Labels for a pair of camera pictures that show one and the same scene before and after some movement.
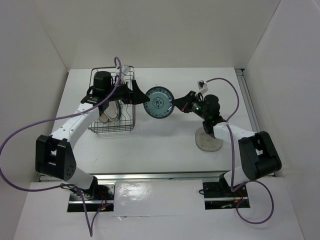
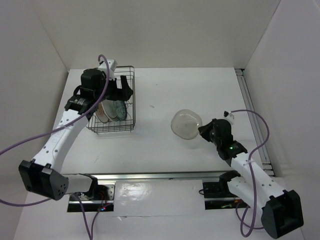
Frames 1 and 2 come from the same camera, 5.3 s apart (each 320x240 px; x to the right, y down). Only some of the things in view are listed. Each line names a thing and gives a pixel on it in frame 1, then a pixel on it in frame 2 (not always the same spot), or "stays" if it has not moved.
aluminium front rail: x=105 y=177 stays
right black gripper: x=184 y=103 -> x=203 y=130
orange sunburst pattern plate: x=103 y=118 stays
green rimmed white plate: x=113 y=111 stays
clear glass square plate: x=205 y=142 -> x=185 y=124
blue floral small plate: x=160 y=105 -> x=121 y=110
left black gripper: x=136 y=95 -> x=126 y=92
